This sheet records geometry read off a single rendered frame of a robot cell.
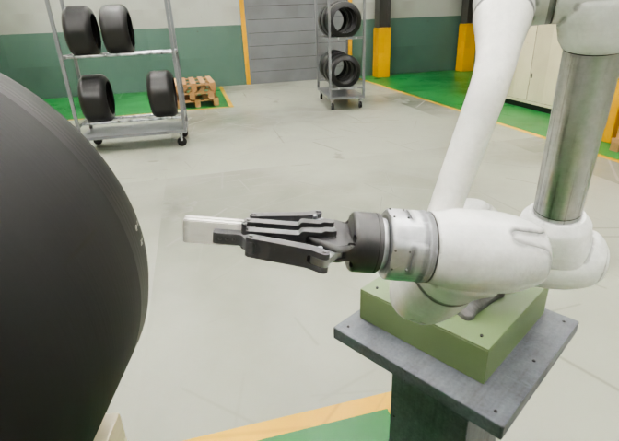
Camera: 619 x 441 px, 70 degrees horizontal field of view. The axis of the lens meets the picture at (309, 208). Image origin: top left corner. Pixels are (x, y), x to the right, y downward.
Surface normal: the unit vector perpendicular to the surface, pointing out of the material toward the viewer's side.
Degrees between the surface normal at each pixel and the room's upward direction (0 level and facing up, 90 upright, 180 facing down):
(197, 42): 90
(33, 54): 90
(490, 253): 66
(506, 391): 0
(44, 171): 59
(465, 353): 90
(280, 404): 0
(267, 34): 90
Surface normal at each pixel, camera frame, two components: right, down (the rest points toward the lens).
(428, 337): -0.71, 0.30
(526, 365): -0.04, -0.92
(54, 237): 0.91, -0.39
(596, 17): -0.44, 0.64
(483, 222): 0.10, -0.73
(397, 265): 0.05, 0.38
